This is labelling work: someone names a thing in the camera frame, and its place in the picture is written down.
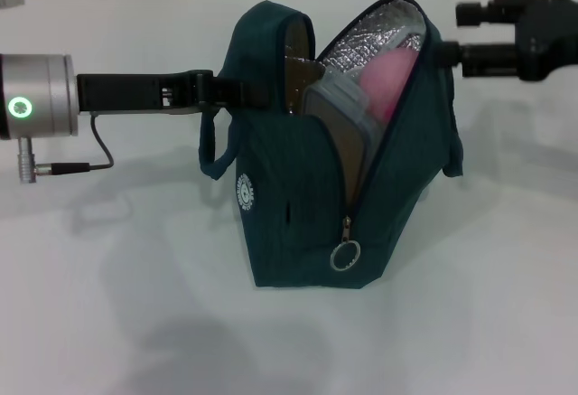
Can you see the clear plastic lunch box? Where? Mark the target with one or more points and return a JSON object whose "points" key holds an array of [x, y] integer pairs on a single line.
{"points": [[343, 96]]}

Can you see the dark blue insulated lunch bag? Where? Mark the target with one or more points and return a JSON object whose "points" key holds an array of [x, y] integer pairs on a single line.
{"points": [[298, 232]]}

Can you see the pink toy peach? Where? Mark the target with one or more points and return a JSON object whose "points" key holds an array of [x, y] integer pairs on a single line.
{"points": [[388, 83]]}

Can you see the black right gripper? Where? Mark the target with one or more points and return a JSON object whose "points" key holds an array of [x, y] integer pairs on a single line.
{"points": [[548, 35]]}

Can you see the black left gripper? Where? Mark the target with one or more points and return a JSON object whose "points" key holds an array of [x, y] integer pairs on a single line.
{"points": [[131, 90]]}

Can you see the yellow banana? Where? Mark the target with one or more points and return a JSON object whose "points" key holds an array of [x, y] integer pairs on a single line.
{"points": [[300, 78]]}

